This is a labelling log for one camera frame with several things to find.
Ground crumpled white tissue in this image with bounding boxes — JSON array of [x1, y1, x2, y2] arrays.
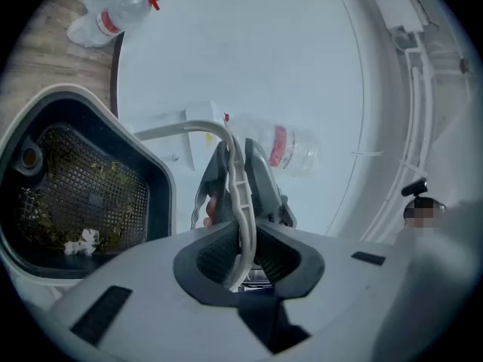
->
[[63, 227, 101, 256]]

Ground white plastic bags red print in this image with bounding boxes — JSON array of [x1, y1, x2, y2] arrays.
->
[[66, 0, 178, 48]]

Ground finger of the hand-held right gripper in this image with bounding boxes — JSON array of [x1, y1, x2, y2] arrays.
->
[[190, 140, 238, 230], [244, 137, 297, 229]]

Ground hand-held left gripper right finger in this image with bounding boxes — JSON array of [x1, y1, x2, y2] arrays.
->
[[254, 222, 411, 362]]

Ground person's right hand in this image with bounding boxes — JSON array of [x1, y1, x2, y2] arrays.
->
[[202, 196, 220, 229]]

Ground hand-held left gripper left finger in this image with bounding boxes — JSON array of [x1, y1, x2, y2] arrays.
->
[[51, 220, 273, 362]]

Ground person's head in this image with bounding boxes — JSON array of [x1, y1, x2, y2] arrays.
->
[[402, 196, 447, 230]]

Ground black head-mounted camera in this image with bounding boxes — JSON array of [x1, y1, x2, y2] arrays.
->
[[400, 177, 429, 198]]

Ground white cabinet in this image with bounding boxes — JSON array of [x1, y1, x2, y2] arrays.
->
[[126, 100, 229, 173]]

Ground white wall-mounted box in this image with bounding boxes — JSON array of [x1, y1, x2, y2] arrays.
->
[[371, 0, 429, 33]]

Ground white wall conduits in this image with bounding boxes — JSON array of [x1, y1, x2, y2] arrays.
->
[[360, 32, 435, 243]]

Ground black bin with light rim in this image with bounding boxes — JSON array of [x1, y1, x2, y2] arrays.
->
[[0, 83, 258, 293]]

